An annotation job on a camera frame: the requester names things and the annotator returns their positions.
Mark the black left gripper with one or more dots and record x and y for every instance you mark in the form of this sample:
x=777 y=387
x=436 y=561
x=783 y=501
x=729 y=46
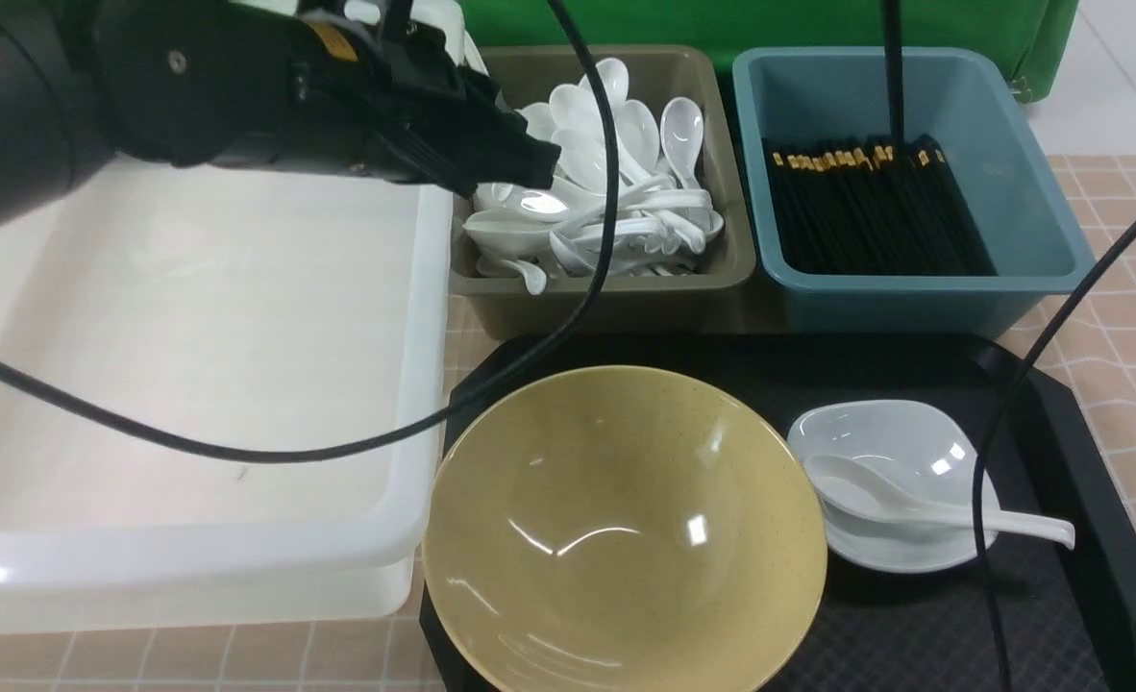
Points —
x=434 y=119

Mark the yellow noodle bowl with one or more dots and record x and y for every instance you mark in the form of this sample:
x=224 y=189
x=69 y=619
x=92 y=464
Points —
x=623 y=528

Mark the white ceramic soup spoon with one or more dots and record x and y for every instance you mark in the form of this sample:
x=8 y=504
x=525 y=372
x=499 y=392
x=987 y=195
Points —
x=862 y=492

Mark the small white square dish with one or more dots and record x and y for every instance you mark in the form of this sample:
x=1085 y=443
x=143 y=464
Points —
x=914 y=445

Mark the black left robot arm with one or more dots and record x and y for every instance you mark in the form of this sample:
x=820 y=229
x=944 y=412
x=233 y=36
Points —
x=237 y=86

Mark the large white plastic tub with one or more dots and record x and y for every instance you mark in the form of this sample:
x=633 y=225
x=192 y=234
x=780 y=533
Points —
x=257 y=310

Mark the pile of white spoons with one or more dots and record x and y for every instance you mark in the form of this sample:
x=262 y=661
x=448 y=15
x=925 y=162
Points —
x=652 y=217

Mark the taupe plastic spoon bin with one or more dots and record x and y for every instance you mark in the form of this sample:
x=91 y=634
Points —
x=708 y=299

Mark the bundle of black chopsticks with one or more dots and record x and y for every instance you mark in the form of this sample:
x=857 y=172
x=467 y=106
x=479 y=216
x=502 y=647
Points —
x=872 y=208

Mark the blue plastic chopstick bin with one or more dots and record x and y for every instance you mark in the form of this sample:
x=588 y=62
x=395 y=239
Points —
x=799 y=96

